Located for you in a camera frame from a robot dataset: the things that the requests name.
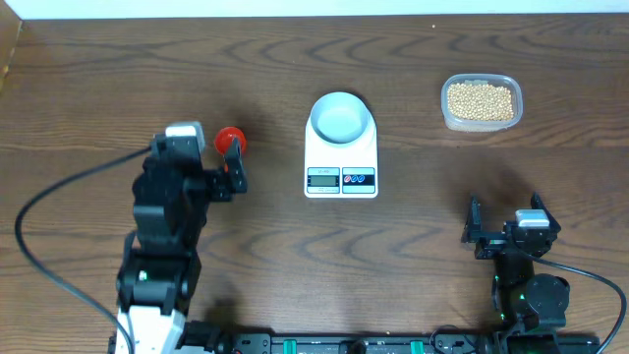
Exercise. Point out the pile of soybeans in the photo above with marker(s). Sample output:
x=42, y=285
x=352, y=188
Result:
x=482, y=102

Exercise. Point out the cardboard side panel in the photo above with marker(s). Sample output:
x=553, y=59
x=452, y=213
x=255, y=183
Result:
x=10, y=29

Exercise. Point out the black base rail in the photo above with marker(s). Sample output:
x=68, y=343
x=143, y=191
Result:
x=446, y=341

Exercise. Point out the red plastic scoop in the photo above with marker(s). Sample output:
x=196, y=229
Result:
x=227, y=136

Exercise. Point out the white digital kitchen scale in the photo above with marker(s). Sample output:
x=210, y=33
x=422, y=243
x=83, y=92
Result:
x=341, y=171

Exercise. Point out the white bowl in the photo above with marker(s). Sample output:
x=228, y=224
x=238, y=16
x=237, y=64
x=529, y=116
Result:
x=340, y=118

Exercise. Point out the clear plastic container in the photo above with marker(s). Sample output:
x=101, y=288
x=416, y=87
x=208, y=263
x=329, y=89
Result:
x=456, y=124

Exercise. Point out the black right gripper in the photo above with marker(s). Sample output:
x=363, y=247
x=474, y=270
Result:
x=473, y=231

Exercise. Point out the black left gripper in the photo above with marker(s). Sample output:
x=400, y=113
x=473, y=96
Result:
x=219, y=191

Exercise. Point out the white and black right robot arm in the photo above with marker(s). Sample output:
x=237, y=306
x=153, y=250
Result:
x=532, y=305

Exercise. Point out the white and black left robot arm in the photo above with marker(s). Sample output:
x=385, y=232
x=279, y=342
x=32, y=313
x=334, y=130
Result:
x=161, y=265

